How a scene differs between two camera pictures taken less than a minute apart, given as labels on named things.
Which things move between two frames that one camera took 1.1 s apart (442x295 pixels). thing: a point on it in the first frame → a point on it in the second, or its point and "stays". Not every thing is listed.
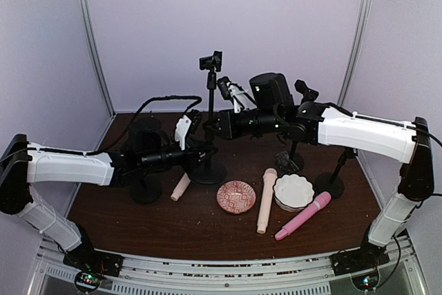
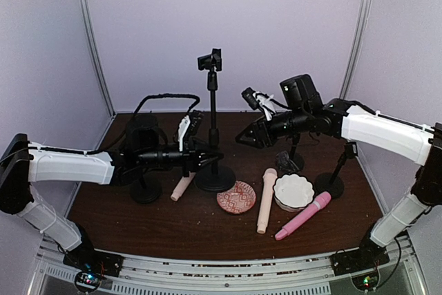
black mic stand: x=333 y=183 stays
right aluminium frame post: x=362 y=17 stays
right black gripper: x=221 y=124 → x=261 y=130
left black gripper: x=199 y=152 stays
